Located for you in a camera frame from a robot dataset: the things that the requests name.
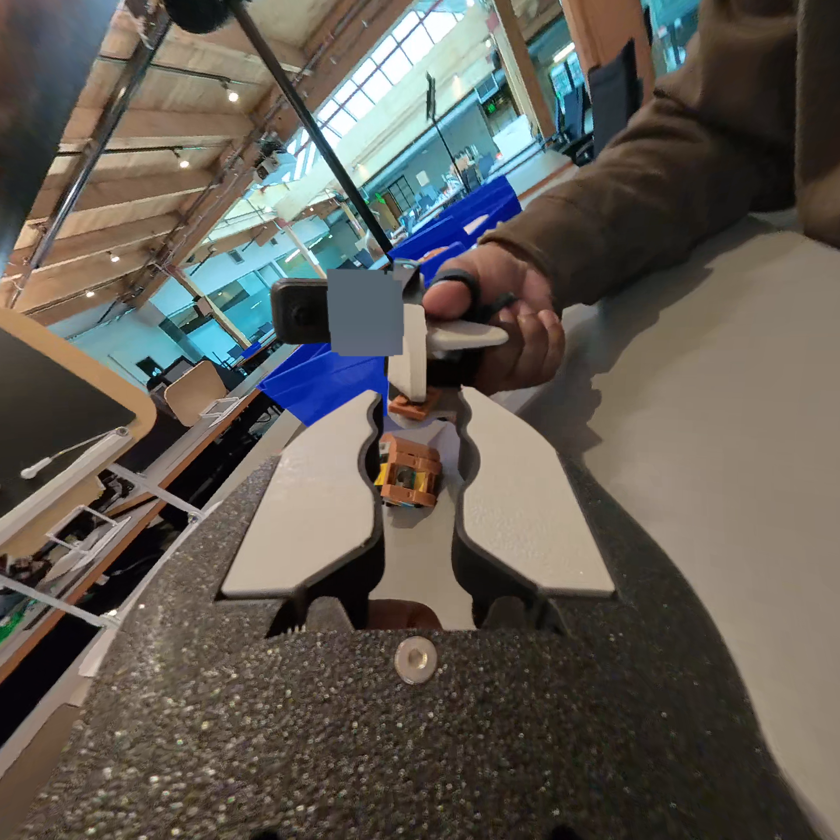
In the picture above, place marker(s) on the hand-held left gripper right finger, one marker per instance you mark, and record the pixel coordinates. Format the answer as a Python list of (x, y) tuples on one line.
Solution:
[(531, 512)]

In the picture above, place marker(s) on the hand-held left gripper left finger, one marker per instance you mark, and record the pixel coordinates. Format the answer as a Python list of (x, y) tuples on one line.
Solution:
[(308, 512)]

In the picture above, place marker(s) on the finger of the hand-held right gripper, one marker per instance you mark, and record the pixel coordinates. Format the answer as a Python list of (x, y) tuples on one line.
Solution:
[(412, 354)]

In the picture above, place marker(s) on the brown brick plate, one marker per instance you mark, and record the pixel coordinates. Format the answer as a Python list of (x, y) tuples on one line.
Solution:
[(415, 405)]

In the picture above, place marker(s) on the blue plastic bin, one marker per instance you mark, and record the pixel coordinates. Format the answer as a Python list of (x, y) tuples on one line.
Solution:
[(321, 387), (459, 223)]

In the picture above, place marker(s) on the brown brick model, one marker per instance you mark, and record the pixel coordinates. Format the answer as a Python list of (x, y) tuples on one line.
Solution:
[(410, 469)]

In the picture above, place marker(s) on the grey desk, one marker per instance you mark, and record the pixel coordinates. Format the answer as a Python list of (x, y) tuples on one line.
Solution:
[(689, 459)]

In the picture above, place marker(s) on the person's right hand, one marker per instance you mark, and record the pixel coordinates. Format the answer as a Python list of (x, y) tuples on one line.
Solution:
[(525, 341)]

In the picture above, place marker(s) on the person's left hand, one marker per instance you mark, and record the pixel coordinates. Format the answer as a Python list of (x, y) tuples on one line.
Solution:
[(403, 615)]

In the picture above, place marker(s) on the plywood chair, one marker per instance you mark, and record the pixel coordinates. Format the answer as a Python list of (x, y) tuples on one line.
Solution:
[(197, 387)]

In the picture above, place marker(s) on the black boom pole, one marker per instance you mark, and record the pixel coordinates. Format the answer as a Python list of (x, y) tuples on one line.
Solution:
[(315, 131)]

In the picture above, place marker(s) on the black panel with plywood edge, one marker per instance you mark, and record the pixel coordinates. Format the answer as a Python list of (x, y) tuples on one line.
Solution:
[(52, 407)]

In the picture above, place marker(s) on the black fuzzy microphone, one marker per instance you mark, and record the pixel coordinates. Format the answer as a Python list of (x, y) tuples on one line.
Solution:
[(197, 13)]

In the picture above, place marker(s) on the black office chair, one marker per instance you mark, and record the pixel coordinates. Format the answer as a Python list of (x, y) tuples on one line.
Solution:
[(613, 98)]

